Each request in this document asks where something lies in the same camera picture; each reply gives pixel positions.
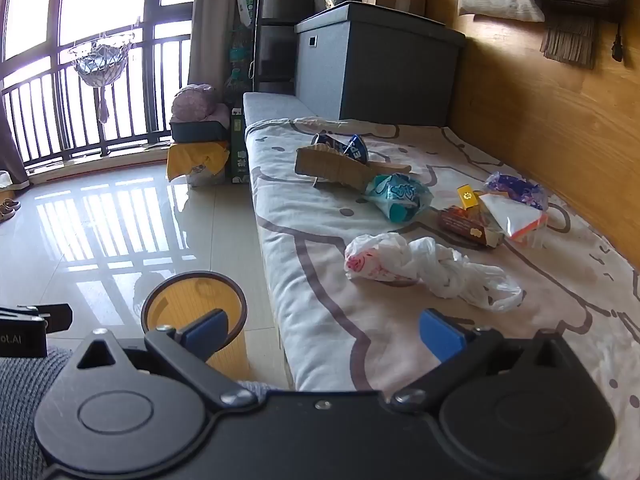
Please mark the pink cushion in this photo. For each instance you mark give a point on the pink cushion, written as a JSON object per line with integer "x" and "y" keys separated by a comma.
{"x": 195, "y": 102}

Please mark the printed bed sheet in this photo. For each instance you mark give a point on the printed bed sheet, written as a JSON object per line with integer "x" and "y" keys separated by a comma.
{"x": 320, "y": 260}

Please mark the small yellow box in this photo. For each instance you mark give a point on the small yellow box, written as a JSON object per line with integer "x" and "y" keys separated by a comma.
{"x": 468, "y": 196}

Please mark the hanging net basket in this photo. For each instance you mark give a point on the hanging net basket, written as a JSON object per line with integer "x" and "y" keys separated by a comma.
{"x": 102, "y": 62}

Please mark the flattened cardboard piece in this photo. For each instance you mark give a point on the flattened cardboard piece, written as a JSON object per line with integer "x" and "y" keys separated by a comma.
{"x": 332, "y": 165}

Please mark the white triangular packet orange edge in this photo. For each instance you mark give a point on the white triangular packet orange edge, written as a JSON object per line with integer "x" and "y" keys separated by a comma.
{"x": 515, "y": 217}

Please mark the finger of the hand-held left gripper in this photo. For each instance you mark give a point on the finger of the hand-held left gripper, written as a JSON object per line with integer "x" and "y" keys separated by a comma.
{"x": 50, "y": 317}

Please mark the yellow bin with dark rim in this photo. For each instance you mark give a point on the yellow bin with dark rim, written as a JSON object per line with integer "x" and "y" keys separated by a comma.
{"x": 165, "y": 305}

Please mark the green and white box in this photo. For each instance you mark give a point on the green and white box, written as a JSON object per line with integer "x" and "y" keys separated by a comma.
{"x": 246, "y": 4}

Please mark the yellow cloth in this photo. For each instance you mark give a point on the yellow cloth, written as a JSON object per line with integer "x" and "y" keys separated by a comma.
{"x": 192, "y": 157}

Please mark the grey mattress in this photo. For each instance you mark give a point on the grey mattress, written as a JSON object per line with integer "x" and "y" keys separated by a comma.
{"x": 272, "y": 107}

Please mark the grey storage box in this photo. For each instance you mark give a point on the grey storage box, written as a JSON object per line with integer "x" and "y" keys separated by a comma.
{"x": 390, "y": 60}

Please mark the brown snack wrapper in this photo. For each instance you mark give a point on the brown snack wrapper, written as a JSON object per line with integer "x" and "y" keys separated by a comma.
{"x": 465, "y": 225}

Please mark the black shelf unit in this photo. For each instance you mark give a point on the black shelf unit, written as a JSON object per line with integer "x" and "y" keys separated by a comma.
{"x": 280, "y": 25}

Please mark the beige curtain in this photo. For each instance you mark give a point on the beige curtain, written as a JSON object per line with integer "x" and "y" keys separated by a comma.
{"x": 215, "y": 25}

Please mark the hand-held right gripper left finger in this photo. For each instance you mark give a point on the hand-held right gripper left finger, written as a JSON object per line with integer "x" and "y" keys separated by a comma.
{"x": 207, "y": 331}

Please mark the large water bottle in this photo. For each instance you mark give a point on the large water bottle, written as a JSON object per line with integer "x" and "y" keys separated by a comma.
{"x": 236, "y": 82}

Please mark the pair of shoes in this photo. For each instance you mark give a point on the pair of shoes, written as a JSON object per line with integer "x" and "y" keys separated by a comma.
{"x": 9, "y": 209}

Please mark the white plastic bag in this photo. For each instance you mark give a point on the white plastic bag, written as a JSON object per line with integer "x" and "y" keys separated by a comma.
{"x": 430, "y": 267}

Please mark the teal snack packet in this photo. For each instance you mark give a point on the teal snack packet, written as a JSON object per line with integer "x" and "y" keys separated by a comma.
{"x": 397, "y": 196}

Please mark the blue drink can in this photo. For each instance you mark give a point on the blue drink can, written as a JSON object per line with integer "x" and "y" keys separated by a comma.
{"x": 352, "y": 149}

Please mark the green carton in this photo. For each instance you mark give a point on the green carton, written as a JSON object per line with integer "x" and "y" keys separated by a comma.
{"x": 239, "y": 145}

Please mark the dark flat box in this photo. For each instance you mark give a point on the dark flat box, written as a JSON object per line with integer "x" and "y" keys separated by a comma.
{"x": 197, "y": 130}

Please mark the purple snack packet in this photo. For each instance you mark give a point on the purple snack packet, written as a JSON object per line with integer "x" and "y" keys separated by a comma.
{"x": 517, "y": 187}

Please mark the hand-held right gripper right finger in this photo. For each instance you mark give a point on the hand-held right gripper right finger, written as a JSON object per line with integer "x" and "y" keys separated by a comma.
{"x": 442, "y": 335}

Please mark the black balcony railing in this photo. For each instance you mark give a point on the black balcony railing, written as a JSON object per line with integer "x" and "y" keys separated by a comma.
{"x": 75, "y": 105}

